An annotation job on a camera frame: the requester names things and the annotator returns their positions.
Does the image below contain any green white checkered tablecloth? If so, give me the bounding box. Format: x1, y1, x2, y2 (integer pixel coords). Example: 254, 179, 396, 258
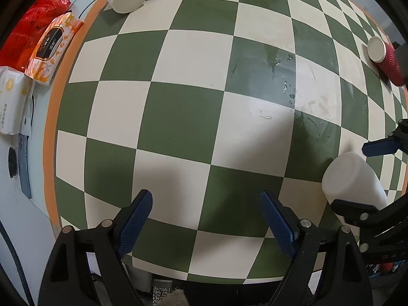
43, 0, 408, 285

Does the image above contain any black thin cable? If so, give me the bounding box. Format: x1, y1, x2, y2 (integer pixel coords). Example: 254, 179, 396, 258
68, 0, 101, 20

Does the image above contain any grey-blue flat tool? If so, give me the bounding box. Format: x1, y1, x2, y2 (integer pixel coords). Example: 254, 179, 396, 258
18, 132, 33, 199

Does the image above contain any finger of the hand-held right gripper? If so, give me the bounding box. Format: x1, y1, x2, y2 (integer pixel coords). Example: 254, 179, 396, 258
362, 118, 408, 158
331, 191, 408, 263

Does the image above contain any black white patterned box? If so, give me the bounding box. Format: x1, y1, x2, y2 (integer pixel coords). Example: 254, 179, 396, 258
152, 285, 173, 306

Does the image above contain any red ribbed paper cup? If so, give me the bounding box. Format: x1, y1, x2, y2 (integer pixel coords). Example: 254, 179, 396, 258
367, 36, 407, 87

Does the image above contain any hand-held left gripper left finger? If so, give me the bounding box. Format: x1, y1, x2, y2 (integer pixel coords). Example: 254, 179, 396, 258
37, 189, 153, 306

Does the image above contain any white tissue packet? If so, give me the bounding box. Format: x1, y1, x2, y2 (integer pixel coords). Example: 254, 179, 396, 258
0, 66, 34, 136

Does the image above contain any black round disc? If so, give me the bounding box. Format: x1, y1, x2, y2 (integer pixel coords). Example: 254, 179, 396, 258
8, 147, 19, 179

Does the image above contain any red plastic bag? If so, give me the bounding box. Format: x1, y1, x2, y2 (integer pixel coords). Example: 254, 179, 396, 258
0, 0, 71, 72

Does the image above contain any white plastic cup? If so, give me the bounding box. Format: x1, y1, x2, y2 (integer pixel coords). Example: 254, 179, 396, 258
321, 152, 388, 227

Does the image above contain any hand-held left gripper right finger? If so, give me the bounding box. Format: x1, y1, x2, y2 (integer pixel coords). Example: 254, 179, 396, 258
260, 191, 374, 306

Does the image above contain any orange wet wipes packet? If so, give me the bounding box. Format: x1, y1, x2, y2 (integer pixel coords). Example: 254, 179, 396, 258
24, 12, 84, 86

